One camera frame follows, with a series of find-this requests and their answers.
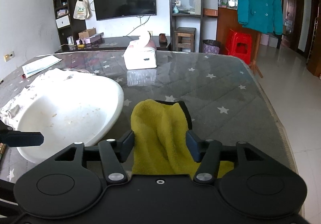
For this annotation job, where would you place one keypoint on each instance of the glass display cabinet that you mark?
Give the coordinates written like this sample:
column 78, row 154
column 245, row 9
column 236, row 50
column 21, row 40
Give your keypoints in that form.
column 199, row 14

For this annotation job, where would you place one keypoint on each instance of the white tissue box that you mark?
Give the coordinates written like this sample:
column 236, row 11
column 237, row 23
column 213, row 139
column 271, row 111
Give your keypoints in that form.
column 141, row 53

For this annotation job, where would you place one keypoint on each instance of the yellow grey microfiber cloth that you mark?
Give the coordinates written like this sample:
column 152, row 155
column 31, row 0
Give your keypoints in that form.
column 160, row 139

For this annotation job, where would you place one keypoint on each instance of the cardboard box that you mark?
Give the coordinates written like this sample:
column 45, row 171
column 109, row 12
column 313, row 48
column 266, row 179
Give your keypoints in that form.
column 87, row 33

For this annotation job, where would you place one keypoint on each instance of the wooden counter cabinet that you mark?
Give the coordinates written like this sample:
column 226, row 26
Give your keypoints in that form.
column 227, row 20

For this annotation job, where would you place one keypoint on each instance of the large white bowl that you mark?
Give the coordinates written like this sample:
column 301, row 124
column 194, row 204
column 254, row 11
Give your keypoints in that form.
column 79, row 110

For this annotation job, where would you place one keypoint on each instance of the papers on table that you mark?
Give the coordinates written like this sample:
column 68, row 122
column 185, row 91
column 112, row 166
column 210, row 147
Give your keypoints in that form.
column 39, row 65

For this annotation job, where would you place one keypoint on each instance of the red plastic stool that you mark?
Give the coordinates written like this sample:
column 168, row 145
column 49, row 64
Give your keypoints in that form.
column 238, row 44

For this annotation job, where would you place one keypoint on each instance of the dark waste basket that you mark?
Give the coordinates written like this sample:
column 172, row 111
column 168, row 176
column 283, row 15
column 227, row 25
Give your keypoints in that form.
column 211, row 46

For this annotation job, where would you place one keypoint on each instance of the teal hanging jacket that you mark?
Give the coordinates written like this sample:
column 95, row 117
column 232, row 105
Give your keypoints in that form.
column 264, row 16

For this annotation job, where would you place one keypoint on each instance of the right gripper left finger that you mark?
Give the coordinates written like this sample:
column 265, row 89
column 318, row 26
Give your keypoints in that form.
column 112, row 154

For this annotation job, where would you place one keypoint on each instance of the white patterned towel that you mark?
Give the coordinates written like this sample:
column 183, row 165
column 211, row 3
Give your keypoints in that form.
column 57, row 82

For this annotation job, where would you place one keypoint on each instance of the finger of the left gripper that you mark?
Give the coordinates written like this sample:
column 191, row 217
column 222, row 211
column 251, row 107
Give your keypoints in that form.
column 21, row 139

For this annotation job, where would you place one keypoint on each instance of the small wooden stool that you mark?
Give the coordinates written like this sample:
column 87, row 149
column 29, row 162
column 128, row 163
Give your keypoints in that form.
column 185, row 38

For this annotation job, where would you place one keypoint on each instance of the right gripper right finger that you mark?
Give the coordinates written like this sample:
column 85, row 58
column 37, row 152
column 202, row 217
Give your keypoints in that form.
column 207, row 154

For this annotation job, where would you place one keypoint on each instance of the pink flat box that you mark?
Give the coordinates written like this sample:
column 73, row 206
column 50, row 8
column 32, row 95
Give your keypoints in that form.
column 90, row 40

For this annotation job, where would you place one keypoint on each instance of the brown shoe on bench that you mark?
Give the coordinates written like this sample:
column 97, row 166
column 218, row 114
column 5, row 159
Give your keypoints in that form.
column 162, row 38

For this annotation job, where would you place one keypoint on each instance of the dark shelf unit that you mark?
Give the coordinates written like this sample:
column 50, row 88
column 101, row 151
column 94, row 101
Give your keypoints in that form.
column 68, row 27

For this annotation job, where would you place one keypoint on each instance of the canvas tote bag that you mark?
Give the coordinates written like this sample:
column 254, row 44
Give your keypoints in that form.
column 81, row 11

